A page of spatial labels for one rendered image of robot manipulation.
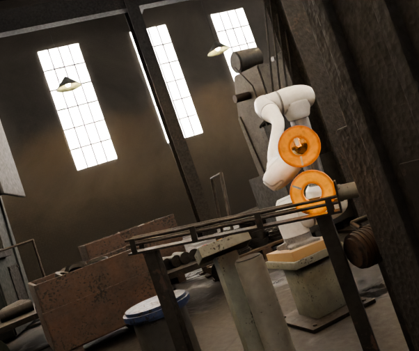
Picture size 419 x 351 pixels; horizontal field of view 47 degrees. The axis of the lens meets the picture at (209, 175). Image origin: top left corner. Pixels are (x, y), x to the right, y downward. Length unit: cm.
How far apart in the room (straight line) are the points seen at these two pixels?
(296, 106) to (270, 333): 118
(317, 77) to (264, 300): 329
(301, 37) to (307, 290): 301
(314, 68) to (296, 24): 48
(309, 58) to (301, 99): 239
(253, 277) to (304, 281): 68
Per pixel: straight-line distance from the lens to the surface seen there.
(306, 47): 499
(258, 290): 196
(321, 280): 263
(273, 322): 199
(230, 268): 210
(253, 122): 768
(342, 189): 166
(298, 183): 167
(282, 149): 178
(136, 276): 368
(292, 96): 257
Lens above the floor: 82
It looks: 2 degrees up
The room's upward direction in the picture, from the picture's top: 19 degrees counter-clockwise
